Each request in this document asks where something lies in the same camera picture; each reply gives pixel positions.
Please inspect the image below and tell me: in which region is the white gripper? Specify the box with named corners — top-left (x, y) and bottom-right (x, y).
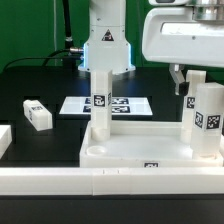
top-left (142, 7), bottom-right (224, 96)

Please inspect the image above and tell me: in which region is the white desk top panel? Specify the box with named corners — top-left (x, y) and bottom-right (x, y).
top-left (79, 120), bottom-right (223, 168)

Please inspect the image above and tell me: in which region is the white marker tag plate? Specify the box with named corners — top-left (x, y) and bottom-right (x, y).
top-left (60, 97), bottom-right (153, 116)

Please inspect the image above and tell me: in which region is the white left barrier block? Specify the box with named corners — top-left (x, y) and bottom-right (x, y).
top-left (0, 125), bottom-right (12, 159)

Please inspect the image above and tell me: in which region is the black cable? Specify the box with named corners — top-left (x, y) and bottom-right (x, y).
top-left (2, 46), bottom-right (84, 72)

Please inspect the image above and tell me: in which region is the white front barrier rail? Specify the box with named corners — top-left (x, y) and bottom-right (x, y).
top-left (0, 168), bottom-right (224, 195)

